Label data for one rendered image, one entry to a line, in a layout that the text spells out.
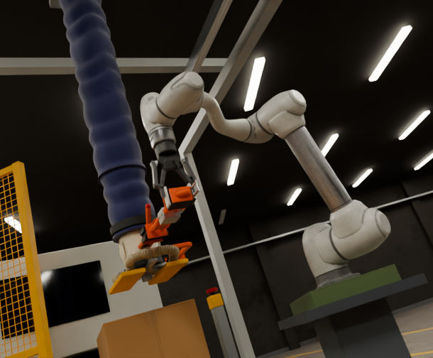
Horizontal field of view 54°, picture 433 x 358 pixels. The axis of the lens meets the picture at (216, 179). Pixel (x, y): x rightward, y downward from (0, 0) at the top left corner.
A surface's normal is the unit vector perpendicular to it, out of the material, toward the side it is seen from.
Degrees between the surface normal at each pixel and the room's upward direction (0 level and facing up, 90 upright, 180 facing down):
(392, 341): 90
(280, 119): 113
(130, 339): 90
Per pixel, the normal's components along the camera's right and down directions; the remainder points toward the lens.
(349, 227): -0.55, 0.14
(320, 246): -0.70, -0.11
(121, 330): 0.29, -0.43
